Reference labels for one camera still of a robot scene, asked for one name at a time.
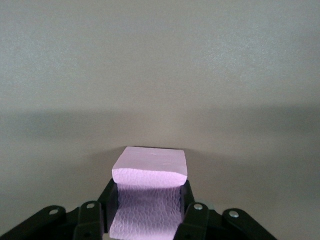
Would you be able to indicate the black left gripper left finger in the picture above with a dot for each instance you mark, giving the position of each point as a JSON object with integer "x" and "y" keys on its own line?
{"x": 50, "y": 225}

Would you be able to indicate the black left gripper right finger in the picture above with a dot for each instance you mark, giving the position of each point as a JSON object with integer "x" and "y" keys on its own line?
{"x": 225, "y": 227}

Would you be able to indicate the pink foam block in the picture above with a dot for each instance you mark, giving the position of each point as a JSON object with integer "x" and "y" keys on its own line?
{"x": 150, "y": 170}

